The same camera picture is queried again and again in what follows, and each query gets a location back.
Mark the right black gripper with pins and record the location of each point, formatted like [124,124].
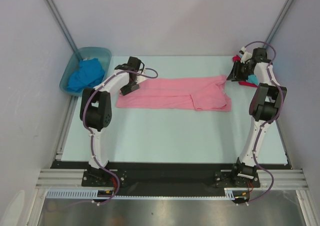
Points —
[236,71]

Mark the slotted cable duct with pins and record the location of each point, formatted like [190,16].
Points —
[79,193]
[238,193]

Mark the left aluminium corner post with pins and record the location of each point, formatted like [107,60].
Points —
[61,24]

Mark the blue crumpled t shirt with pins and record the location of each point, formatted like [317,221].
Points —
[89,74]

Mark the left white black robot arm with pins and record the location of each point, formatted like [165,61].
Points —
[96,104]

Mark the left slotted cable duct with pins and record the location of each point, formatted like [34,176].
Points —
[79,193]

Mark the teal folded t shirt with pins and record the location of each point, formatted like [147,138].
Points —
[253,80]

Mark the aluminium corner post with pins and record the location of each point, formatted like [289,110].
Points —
[61,24]
[284,12]

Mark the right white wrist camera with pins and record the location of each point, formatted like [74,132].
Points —
[244,55]

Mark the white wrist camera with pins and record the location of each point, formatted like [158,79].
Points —
[244,55]
[141,78]

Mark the front aluminium rail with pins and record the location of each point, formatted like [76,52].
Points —
[73,178]

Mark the pink t shirt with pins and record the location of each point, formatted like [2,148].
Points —
[198,94]

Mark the red folded t shirt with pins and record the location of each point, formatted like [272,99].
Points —
[243,83]

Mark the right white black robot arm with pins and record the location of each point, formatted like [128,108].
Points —
[264,108]

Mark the right slotted cable duct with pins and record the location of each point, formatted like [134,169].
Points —
[238,193]

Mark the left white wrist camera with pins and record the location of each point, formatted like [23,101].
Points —
[141,78]

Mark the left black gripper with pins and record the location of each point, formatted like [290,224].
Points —
[126,90]

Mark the right aluminium corner post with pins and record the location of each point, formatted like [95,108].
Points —
[284,12]

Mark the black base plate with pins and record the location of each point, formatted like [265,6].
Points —
[166,179]

